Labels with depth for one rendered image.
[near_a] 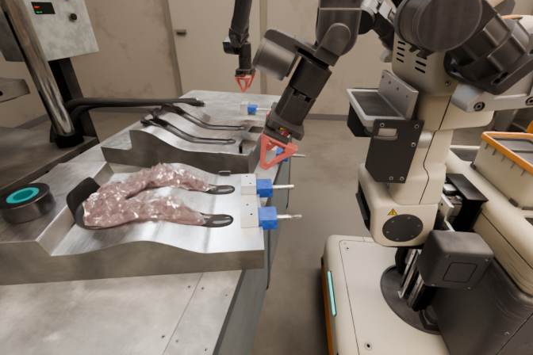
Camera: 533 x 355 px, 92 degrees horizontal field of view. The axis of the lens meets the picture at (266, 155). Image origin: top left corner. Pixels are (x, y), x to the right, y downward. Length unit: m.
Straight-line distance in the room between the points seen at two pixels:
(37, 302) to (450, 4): 0.79
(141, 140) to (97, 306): 0.47
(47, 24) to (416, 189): 1.39
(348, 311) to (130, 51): 3.50
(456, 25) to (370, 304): 0.98
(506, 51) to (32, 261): 0.82
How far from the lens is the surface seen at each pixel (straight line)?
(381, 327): 1.16
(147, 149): 0.88
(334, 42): 0.41
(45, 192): 0.65
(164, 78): 3.68
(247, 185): 0.62
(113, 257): 0.57
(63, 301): 0.63
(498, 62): 0.50
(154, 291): 0.57
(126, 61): 3.86
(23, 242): 0.61
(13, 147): 1.39
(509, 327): 0.95
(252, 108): 1.25
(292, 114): 0.45
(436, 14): 0.44
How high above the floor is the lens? 1.25
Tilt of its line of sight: 30 degrees down
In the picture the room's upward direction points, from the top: straight up
